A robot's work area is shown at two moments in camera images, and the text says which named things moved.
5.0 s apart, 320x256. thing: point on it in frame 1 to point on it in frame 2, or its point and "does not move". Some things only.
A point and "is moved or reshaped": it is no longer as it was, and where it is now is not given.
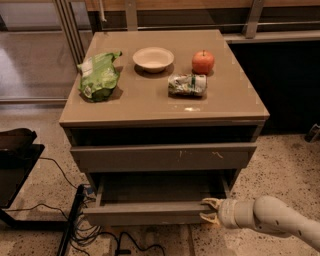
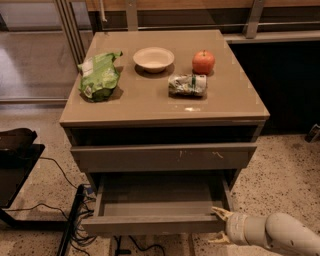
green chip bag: (99, 76) does not move
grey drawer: (159, 198) is moved or reshaped
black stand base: (19, 151) does not move
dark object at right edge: (314, 135) does not move
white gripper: (227, 213) to (235, 225)
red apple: (203, 62) does not move
